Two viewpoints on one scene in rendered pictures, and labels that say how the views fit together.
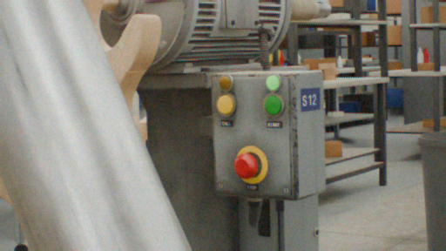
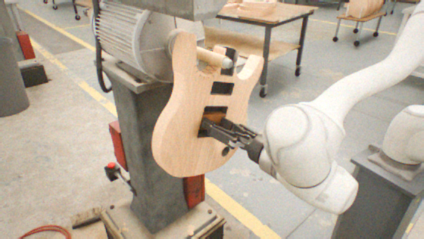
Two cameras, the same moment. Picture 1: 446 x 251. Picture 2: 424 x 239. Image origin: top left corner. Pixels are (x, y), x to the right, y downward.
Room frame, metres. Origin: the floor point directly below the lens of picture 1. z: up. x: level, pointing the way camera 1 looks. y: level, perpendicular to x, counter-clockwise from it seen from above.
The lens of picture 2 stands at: (1.23, 0.99, 1.50)
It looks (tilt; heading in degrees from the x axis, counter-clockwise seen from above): 31 degrees down; 283
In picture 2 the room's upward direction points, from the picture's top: straight up
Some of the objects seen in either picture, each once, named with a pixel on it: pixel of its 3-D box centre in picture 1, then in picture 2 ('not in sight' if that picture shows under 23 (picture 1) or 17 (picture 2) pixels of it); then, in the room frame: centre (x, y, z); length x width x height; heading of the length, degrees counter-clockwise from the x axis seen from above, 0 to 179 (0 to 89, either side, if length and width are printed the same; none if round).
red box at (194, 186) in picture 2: not in sight; (182, 168); (1.64, -0.11, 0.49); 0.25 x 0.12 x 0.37; 144
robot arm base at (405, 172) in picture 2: not in sight; (394, 156); (0.66, -0.14, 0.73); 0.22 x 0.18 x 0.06; 137
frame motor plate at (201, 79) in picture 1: (212, 75); (141, 66); (1.73, 0.02, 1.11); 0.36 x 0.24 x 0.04; 144
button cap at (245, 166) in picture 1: (248, 165); not in sight; (1.35, -0.04, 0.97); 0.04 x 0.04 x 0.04; 54
